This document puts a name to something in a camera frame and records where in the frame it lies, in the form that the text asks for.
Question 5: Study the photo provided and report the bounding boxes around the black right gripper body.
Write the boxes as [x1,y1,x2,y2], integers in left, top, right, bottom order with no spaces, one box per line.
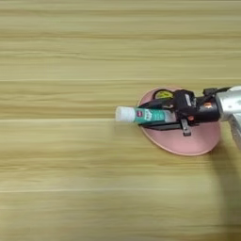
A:
[187,96,221,125]

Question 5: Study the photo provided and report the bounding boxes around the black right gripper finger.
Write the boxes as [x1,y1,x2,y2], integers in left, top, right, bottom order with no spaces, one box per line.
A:
[142,98,177,110]
[138,119,193,137]

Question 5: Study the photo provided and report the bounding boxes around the white green glue stick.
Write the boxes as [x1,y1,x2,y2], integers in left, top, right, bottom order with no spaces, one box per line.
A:
[115,105,177,124]

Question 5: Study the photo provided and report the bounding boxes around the pink round plate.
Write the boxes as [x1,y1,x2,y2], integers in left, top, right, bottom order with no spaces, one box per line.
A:
[137,88,221,157]

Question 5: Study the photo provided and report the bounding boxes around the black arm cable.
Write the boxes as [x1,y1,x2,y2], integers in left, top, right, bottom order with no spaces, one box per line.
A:
[202,87,233,97]

